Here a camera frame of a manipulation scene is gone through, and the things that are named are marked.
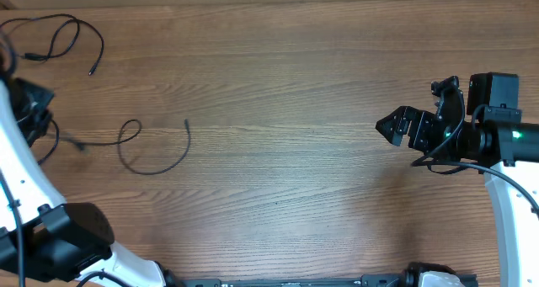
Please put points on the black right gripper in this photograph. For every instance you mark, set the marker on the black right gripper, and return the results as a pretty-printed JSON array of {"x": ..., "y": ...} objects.
[{"x": 402, "y": 118}]

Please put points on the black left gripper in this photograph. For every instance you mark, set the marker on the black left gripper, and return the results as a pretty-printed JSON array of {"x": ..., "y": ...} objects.
[{"x": 45, "y": 95}]

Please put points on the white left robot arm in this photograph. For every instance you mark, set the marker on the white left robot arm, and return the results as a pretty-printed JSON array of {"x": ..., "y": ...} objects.
[{"x": 43, "y": 237}]

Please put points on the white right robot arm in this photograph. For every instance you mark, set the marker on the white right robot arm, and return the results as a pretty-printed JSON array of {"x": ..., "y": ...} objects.
[{"x": 482, "y": 130}]

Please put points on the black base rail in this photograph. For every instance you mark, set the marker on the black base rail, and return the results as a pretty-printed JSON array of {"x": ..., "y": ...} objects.
[{"x": 416, "y": 274}]

